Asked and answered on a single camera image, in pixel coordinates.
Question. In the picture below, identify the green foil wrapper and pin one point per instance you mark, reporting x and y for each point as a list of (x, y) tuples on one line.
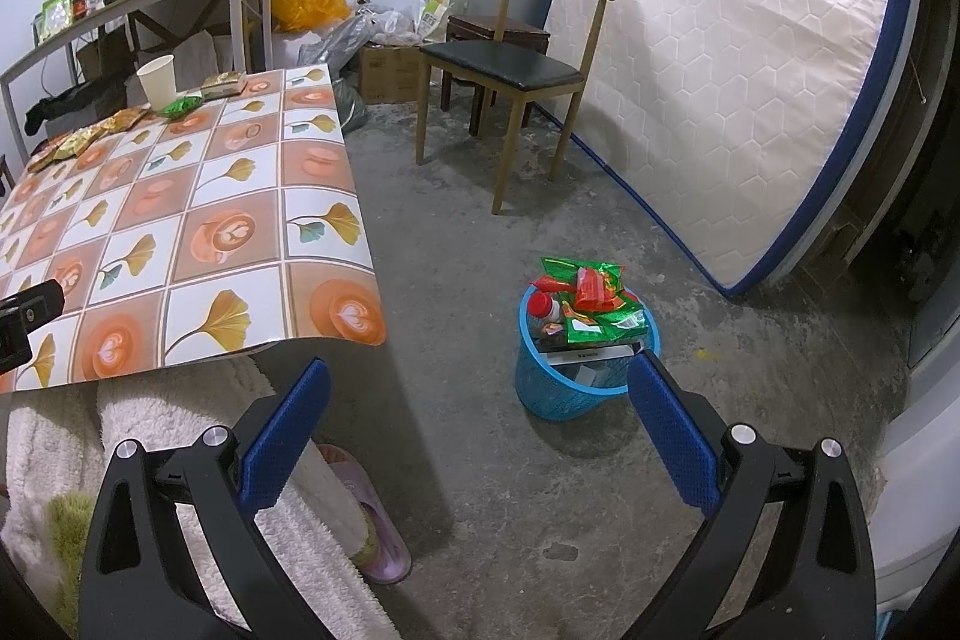
[(559, 272)]

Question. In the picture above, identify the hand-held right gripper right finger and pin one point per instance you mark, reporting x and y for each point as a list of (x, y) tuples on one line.
[(675, 441)]

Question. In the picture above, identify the blue mesh waste basket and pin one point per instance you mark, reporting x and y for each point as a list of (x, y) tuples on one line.
[(555, 396)]

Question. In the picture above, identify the small green snack packet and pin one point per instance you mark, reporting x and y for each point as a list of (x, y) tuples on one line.
[(182, 106)]

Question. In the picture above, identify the white fluffy robe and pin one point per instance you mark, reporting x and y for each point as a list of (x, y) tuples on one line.
[(150, 407)]

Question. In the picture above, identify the green white carton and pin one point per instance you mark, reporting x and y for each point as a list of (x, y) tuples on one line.
[(433, 14)]

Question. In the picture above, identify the grey foam boards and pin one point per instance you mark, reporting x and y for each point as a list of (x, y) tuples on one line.
[(191, 51)]

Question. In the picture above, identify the clear plastic bag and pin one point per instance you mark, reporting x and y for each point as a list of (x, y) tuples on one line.
[(394, 29)]

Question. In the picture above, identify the white paper cup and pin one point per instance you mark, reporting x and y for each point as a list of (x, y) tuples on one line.
[(156, 81)]

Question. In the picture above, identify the gold foil packet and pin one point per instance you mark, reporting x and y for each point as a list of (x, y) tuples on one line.
[(225, 85)]

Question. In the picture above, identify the grey plastic bag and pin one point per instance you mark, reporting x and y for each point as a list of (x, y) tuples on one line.
[(337, 44)]

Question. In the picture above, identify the brown cardboard box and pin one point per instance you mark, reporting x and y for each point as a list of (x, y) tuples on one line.
[(390, 74)]

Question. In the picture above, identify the yellow plastic bag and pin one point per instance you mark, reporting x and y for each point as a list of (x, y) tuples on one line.
[(307, 6)]

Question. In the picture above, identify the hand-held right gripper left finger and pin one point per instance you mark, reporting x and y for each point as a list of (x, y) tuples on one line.
[(289, 434)]

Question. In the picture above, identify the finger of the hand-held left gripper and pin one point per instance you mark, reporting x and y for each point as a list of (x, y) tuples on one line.
[(37, 302)]

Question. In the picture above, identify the large green snack bag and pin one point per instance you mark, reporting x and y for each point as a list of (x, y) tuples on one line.
[(600, 329)]

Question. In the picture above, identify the white rounded appliance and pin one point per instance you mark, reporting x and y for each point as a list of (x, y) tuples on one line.
[(915, 497)]

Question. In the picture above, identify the pink slipper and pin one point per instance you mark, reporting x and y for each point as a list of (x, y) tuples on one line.
[(375, 535)]

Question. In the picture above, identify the black bag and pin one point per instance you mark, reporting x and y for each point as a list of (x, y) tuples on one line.
[(67, 104)]

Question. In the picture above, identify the white yogurt bottle red cap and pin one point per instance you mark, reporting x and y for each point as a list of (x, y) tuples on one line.
[(541, 308)]

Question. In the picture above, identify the green fluffy cloth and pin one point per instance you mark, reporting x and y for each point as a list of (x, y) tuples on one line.
[(64, 535)]

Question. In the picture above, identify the wooden chair black seat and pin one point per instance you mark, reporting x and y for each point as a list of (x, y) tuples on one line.
[(499, 63)]

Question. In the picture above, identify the grey box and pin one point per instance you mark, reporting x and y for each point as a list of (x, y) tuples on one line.
[(592, 353)]

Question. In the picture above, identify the grey side table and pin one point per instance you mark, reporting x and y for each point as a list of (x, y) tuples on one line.
[(241, 18)]

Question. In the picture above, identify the green packet white print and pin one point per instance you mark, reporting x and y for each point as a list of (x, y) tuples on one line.
[(56, 14)]

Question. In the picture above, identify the white mattress blue edge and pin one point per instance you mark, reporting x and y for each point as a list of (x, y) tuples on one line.
[(735, 70)]

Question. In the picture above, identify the red snack packet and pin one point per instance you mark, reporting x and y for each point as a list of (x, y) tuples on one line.
[(596, 287)]

